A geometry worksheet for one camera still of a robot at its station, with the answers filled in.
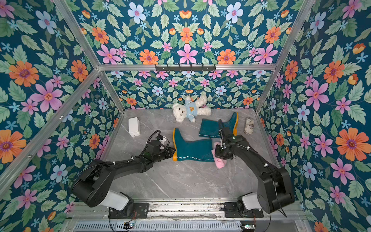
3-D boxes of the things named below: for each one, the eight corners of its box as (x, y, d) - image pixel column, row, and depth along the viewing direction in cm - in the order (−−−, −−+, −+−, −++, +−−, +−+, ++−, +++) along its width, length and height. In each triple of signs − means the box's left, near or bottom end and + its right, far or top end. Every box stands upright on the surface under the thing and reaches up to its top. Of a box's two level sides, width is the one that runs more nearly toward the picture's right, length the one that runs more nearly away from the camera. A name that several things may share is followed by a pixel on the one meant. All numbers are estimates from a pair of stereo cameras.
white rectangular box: (131, 137, 105) (128, 133, 101) (131, 122, 114) (128, 118, 110) (140, 135, 106) (138, 131, 102) (139, 120, 115) (137, 116, 112)
